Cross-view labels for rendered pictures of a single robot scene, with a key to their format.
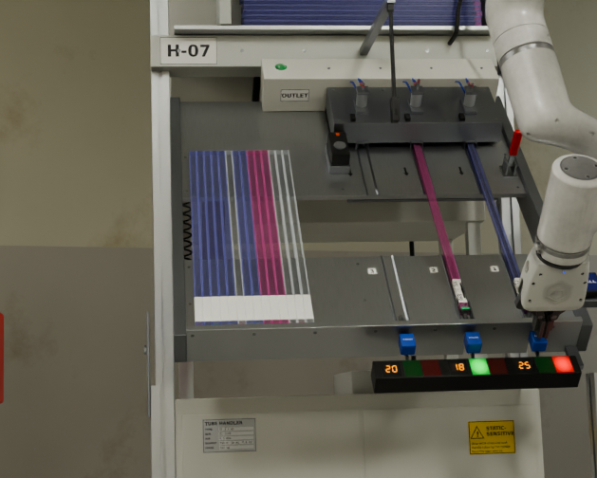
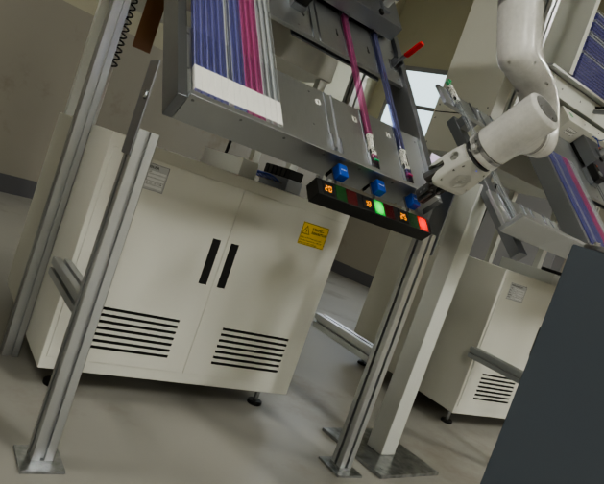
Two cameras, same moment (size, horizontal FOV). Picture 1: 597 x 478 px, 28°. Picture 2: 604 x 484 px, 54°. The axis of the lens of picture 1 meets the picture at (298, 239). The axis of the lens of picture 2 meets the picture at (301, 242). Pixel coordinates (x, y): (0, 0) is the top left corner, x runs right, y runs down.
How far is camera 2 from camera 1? 98 cm
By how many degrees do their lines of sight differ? 31
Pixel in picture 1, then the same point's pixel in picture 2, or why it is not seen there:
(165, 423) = (140, 165)
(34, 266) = not seen: outside the picture
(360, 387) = (244, 172)
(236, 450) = (147, 188)
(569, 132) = (534, 75)
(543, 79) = (539, 26)
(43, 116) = not seen: outside the picture
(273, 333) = (254, 125)
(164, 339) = (99, 71)
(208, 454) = not seen: hidden behind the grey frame
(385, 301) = (326, 131)
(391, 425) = (258, 206)
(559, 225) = (508, 141)
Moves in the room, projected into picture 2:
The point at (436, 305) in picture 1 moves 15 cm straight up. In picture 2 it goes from (356, 149) to (379, 84)
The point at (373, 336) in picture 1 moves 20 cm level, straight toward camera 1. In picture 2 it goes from (319, 157) to (365, 164)
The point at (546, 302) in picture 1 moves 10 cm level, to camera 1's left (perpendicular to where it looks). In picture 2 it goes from (448, 183) to (414, 169)
